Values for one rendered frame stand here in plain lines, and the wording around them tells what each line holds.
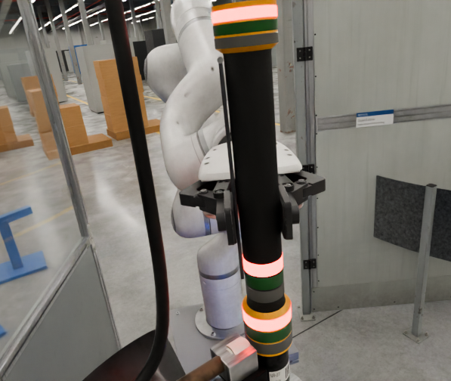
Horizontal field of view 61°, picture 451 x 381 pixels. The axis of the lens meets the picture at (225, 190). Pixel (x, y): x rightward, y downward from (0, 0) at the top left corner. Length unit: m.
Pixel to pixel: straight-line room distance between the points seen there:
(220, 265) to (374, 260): 1.68
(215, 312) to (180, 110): 0.72
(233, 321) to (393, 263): 1.67
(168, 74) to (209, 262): 0.50
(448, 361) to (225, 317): 1.68
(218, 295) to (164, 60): 0.64
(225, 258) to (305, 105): 1.29
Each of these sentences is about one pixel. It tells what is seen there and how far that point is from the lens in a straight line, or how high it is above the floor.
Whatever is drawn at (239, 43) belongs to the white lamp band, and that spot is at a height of 1.77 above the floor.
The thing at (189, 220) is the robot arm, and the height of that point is 1.35.
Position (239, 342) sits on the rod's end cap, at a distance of 0.36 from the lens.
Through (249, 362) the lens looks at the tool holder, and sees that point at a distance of 0.36.
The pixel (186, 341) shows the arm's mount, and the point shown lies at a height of 0.96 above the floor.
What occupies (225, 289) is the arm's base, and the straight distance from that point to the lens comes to 1.12.
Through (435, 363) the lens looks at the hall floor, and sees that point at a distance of 2.58.
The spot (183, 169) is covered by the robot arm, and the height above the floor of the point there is 1.61.
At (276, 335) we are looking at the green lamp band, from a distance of 0.35.
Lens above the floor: 1.77
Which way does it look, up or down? 22 degrees down
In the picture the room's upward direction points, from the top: 6 degrees counter-clockwise
